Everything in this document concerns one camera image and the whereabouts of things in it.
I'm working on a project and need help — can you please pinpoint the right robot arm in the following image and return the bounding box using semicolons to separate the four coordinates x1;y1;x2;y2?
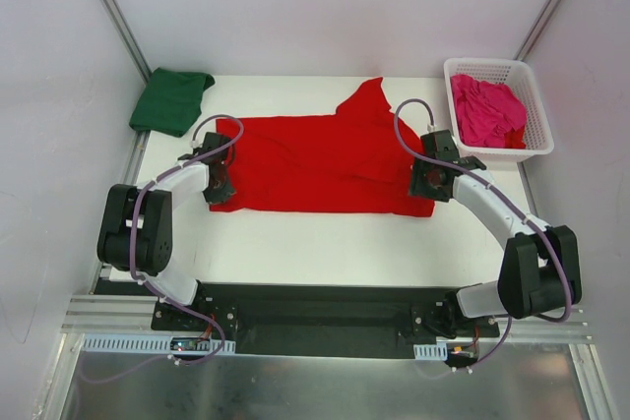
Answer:
409;131;583;338

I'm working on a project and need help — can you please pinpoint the red t shirt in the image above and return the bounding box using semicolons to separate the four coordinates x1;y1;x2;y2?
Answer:
212;78;434;217

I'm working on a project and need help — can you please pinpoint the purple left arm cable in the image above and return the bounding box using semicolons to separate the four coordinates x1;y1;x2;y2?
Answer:
78;113;246;385

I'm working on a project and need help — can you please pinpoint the right white slotted cable duct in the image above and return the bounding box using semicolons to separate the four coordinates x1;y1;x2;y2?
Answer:
413;342;448;362

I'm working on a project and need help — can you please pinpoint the aluminium frame rail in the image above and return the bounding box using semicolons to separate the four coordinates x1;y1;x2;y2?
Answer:
62;294;595;344

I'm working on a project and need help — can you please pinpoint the left white slotted cable duct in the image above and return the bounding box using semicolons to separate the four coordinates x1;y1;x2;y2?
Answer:
83;334;236;356

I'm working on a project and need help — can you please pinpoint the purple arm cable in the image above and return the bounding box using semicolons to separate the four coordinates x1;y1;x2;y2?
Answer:
78;113;246;385
394;97;575;382

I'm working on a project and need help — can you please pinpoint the white slotted cable duct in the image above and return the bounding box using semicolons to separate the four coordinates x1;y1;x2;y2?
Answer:
83;334;236;356
413;342;448;362

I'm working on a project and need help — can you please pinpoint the folded green t shirt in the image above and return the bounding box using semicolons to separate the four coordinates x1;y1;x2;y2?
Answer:
129;68;216;138

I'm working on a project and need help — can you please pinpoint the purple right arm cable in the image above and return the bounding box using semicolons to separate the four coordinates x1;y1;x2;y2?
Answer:
394;97;575;382

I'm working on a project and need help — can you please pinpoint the white plastic laundry basket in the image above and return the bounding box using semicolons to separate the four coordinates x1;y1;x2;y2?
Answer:
443;57;554;162

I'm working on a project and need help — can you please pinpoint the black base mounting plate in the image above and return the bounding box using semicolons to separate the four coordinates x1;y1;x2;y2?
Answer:
150;281;501;360

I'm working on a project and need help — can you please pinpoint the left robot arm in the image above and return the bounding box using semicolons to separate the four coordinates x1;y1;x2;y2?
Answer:
96;132;236;330

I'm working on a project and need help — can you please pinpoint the pink t shirt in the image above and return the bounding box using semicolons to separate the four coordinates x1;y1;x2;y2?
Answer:
450;74;528;149

